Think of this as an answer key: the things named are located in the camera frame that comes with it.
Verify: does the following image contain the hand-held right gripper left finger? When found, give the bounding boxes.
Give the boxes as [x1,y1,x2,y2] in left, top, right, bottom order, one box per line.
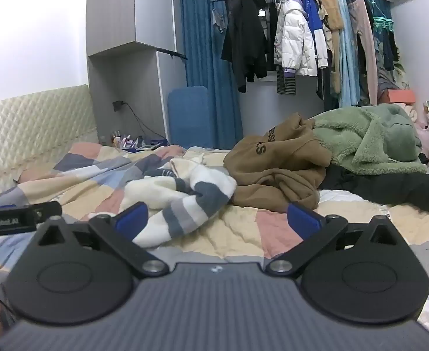
[35,202,169,278]

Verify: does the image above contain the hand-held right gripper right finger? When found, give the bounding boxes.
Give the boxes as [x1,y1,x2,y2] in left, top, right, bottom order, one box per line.
[265,202,400,278]

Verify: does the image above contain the white grey blue striped sweater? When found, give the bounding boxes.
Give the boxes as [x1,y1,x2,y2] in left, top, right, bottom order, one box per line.
[124,155,238,248]

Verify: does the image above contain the brown hoodie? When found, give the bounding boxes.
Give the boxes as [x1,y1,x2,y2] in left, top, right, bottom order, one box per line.
[224,113,332,214]

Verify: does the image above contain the patchwork quilt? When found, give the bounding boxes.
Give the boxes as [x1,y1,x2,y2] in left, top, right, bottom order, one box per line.
[0,141,429,337]

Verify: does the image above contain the small bedside clutter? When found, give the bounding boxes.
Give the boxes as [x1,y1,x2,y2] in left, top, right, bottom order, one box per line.
[110,130,167,150]

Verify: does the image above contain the beige quilted headboard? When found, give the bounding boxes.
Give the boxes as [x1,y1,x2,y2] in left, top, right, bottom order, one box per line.
[0,84,100,187]

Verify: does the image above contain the green fleece jacket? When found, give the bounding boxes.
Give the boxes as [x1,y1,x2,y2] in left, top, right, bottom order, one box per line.
[311,103,429,176]

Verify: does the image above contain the black garment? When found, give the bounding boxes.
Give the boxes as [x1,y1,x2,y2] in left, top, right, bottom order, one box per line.
[319,164,429,214]

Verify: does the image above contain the blue cloth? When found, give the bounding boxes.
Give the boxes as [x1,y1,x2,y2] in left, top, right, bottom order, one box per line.
[168,86,212,149]

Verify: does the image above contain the hanging striped garment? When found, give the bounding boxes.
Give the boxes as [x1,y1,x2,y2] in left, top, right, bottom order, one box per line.
[276,66,296,96]

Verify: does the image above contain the pale pink cloth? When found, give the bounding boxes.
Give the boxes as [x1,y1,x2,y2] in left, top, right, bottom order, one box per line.
[405,103,429,132]

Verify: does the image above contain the pink box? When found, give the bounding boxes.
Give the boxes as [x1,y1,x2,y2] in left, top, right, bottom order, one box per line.
[378,88,416,106]

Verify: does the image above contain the hanging light blue robe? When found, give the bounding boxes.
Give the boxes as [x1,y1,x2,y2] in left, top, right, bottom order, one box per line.
[333,0,361,108]

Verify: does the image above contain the black stick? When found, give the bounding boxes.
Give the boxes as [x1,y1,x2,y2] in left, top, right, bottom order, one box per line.
[156,47,188,61]

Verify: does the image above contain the hanging white puffer jacket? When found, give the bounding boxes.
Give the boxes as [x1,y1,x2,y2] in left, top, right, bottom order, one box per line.
[273,0,318,77]

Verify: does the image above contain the hanging pink pants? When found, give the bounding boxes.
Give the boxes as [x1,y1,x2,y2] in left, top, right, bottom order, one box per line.
[348,0,378,106]

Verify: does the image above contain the blue curtain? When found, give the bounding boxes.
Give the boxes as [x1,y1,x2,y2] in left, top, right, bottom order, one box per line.
[180,0,244,150]

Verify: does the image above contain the hanging dark blue garment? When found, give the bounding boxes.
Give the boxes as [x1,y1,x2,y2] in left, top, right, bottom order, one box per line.
[373,25,401,74]

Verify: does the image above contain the hanging black jacket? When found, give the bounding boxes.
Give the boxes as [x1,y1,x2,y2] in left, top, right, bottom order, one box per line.
[221,0,270,94]

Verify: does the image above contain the hanging blue jersey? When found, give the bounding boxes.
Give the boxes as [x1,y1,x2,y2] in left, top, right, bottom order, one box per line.
[302,0,328,70]

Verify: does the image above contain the grey wardrobe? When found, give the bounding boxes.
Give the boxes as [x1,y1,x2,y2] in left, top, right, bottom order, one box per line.
[86,0,188,147]

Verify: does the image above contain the green clip hanger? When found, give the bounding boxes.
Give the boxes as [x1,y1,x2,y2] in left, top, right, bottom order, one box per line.
[368,0,396,32]

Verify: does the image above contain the hanging small grey cloth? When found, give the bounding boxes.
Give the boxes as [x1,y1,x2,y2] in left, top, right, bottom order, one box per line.
[212,7,230,33]

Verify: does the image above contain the hanging tan coat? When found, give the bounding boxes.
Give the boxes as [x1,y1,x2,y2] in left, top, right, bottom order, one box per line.
[311,0,345,94]

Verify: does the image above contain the black power cable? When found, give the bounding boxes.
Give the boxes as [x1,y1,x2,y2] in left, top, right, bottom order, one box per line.
[123,101,168,142]

